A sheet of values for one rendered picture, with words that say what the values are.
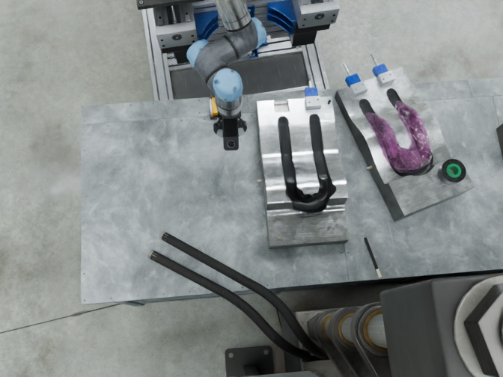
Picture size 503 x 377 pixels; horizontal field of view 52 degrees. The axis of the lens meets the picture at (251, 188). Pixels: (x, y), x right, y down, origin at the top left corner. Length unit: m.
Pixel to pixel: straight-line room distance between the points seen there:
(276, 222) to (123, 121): 0.66
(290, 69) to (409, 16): 0.86
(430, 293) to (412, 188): 1.22
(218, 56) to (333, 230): 0.68
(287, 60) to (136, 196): 1.19
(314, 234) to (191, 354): 1.06
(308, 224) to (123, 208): 0.63
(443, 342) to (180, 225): 1.31
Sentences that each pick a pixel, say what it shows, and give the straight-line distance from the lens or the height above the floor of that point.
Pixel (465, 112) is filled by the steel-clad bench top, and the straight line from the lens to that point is 2.05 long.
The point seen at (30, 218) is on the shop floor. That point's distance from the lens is 2.78.
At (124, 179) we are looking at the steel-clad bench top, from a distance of 1.84.
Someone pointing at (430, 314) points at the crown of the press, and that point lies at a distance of 0.57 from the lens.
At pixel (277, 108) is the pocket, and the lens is 1.82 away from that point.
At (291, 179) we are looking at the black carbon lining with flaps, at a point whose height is 0.92.
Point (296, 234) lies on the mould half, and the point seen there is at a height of 0.86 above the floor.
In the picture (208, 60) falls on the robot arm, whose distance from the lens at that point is 1.42.
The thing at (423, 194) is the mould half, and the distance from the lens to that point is 1.77.
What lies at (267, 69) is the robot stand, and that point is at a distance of 2.62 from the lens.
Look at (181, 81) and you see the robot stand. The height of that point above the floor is 0.21.
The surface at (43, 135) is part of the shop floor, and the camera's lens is 2.88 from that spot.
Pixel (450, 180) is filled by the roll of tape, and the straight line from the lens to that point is 1.77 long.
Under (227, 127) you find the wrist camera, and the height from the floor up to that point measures 1.11.
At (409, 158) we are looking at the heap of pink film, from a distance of 1.81.
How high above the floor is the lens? 2.52
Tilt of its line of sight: 75 degrees down
